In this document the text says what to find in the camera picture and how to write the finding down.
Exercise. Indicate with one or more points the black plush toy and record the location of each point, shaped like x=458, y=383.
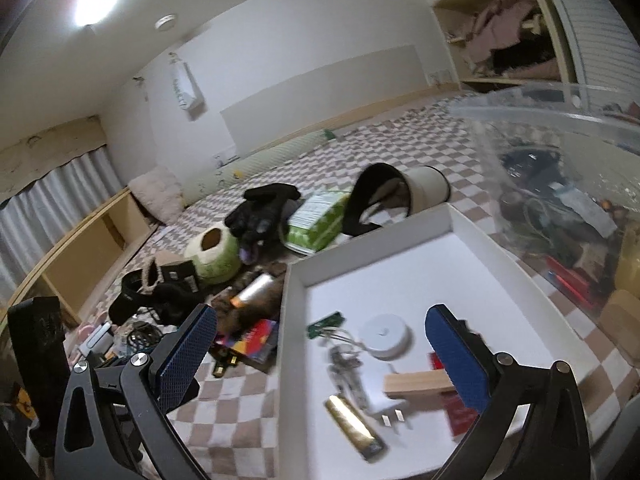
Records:
x=260, y=212

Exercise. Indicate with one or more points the fluffy beige headband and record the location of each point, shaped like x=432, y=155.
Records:
x=150, y=280

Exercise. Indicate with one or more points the round ceiling light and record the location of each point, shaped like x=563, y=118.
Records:
x=166, y=21

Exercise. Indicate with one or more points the green wipes pack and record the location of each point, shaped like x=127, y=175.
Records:
x=315, y=222

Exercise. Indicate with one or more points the white curtain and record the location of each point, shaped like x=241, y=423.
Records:
x=50, y=220

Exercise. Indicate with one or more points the white headboard panel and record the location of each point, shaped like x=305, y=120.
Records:
x=320, y=100

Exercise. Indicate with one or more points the wooden block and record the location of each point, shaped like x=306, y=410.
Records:
x=415, y=385

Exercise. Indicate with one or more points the red packet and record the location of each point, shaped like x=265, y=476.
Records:
x=462, y=415

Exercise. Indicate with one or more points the silver bottle with orange cap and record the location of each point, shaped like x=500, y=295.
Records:
x=255, y=290

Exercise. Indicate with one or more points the black knit hat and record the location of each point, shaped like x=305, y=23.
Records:
x=175, y=305

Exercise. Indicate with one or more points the green multi-tool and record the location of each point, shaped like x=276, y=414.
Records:
x=325, y=325

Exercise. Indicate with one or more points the brown furry scrunchie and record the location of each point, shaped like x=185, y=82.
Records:
x=260, y=310

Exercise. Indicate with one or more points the black hair claw clip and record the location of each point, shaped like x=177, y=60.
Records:
x=142, y=336

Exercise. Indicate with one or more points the black wide headband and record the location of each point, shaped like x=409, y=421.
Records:
x=365, y=200

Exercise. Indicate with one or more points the white slatted door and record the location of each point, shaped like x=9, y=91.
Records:
x=590, y=20

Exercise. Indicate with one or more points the wooden bedside shelf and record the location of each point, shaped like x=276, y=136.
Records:
x=85, y=260

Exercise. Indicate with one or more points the white round tape measure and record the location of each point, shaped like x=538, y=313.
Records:
x=386, y=336

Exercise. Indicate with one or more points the red flat box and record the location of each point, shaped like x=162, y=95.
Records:
x=252, y=342

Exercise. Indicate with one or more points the pink stand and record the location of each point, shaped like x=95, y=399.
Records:
x=84, y=334

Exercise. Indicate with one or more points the white charger plug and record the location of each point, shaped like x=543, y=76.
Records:
x=382, y=392

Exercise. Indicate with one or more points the beige curtain valance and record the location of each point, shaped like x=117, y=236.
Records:
x=45, y=155

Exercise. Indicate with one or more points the wooden wardrobe shelf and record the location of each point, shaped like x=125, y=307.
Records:
x=450, y=25

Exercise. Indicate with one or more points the beige round tub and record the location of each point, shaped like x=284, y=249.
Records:
x=427, y=187

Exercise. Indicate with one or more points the pink clothes pile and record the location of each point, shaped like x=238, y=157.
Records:
x=495, y=25

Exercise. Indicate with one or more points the clear plastic container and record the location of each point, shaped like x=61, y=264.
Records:
x=565, y=170

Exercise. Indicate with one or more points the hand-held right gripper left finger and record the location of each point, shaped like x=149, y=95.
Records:
x=185, y=355

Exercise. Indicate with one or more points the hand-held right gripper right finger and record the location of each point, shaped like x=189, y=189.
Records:
x=455, y=355

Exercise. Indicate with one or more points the avocado plush toy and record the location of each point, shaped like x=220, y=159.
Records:
x=215, y=255

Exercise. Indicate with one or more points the black box with barcode label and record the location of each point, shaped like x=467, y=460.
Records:
x=177, y=274

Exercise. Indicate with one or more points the gold metallic tube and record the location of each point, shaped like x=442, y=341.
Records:
x=352, y=427

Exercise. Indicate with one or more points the white cylinder device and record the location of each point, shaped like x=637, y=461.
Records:
x=99, y=339

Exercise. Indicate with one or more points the dark clothes pile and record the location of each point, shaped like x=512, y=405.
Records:
x=525, y=57

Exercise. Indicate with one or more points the fluffy white pillow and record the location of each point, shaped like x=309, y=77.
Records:
x=157, y=192

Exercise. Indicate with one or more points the white shallow box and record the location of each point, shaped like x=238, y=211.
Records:
x=390, y=280

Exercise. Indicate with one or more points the black visor cap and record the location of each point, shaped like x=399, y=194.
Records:
x=125, y=297

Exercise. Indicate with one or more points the white hanging bag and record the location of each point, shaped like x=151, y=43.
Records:
x=187, y=90

